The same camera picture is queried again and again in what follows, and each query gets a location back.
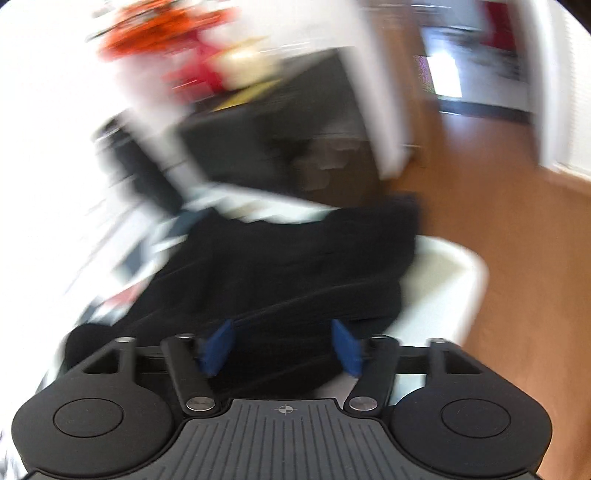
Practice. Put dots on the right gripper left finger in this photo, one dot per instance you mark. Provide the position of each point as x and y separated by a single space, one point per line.
192 360

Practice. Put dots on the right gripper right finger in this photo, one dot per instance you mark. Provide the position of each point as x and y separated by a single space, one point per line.
372 362

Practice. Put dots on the black corduroy garment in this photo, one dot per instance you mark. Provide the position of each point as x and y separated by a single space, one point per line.
281 286

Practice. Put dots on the white storage box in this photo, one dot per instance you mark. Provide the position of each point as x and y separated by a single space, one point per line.
442 293

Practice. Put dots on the geometric patterned table cloth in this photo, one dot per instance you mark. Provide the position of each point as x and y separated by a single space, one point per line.
113 278

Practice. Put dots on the red orange object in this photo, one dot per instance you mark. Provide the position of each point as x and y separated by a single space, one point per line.
172 31

